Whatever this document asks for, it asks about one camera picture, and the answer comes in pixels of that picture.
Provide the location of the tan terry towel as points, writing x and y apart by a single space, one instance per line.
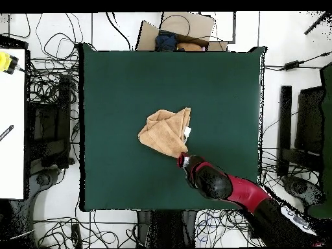
163 135

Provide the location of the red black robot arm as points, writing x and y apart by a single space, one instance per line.
243 192

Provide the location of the black flat bar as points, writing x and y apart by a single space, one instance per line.
285 116

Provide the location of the dark green table cloth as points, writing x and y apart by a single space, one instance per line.
129 90

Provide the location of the orange garment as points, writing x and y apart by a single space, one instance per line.
189 47

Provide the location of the navy blue garment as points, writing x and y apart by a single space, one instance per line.
166 41

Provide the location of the grey stand foot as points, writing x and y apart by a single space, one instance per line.
298 186
44 179

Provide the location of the black square panel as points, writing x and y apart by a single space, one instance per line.
310 119

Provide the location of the brown cardboard box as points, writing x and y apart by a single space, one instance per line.
192 24

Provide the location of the black power adapter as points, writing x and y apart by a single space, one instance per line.
291 64

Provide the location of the green cloth on side table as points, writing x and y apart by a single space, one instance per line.
328 116

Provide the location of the white desk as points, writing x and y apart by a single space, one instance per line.
11 160

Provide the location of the black marker pen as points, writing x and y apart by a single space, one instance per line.
7 131

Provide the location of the black slanted rod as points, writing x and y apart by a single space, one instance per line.
316 24

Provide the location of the yellow and black tool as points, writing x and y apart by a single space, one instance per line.
4 62

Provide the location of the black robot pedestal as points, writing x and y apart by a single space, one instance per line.
166 228

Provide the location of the black metal stand frame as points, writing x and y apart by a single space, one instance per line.
64 103

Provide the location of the white board with grey frame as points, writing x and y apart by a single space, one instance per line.
223 26

